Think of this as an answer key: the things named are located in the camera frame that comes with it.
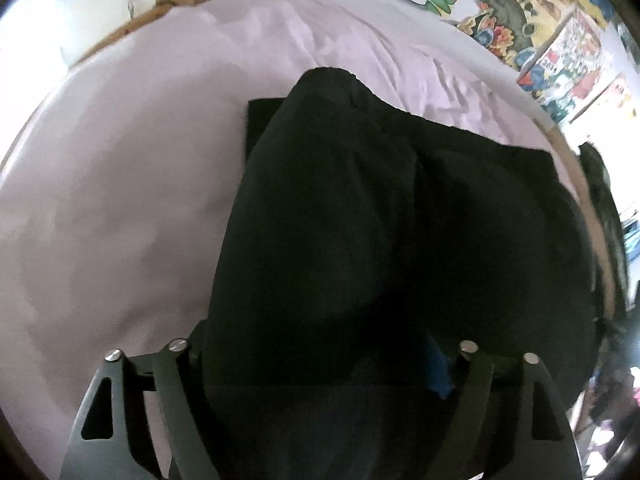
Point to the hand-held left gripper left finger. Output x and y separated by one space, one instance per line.
175 390

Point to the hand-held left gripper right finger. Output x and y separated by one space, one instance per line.
440 375

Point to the black garment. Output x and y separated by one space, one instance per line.
375 235

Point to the dark fuzzy cloth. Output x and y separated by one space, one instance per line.
605 200

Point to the narrow yellow wall poster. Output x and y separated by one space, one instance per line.
612 97

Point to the white red comic wall poster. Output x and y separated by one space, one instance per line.
565 65

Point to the dark creature wall poster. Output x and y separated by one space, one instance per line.
505 5

